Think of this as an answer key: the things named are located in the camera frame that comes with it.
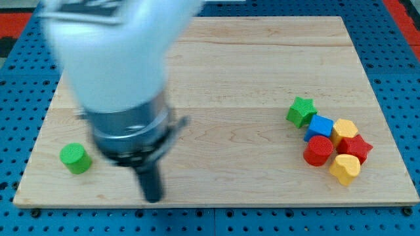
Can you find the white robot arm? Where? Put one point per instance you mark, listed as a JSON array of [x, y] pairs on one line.
[[113, 53]]

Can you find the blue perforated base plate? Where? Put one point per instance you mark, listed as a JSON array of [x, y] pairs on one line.
[[29, 77]]

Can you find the green cylinder block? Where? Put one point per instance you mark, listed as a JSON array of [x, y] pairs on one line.
[[75, 158]]

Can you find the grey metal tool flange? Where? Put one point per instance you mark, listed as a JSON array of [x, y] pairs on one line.
[[136, 137]]

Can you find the green star block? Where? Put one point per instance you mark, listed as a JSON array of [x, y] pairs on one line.
[[301, 111]]

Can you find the blue cube block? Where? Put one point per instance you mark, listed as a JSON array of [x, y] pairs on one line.
[[319, 126]]

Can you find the wooden board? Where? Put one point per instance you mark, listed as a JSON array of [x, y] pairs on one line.
[[236, 79]]

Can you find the yellow hexagon block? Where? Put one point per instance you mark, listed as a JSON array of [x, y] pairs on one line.
[[342, 128]]

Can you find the red star block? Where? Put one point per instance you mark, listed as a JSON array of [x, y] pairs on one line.
[[355, 146]]

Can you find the red cylinder block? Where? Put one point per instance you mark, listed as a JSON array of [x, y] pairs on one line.
[[318, 150]]

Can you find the yellow heart block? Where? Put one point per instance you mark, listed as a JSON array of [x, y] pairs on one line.
[[345, 168]]

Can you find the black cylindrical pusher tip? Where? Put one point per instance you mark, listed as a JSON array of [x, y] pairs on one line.
[[150, 182]]

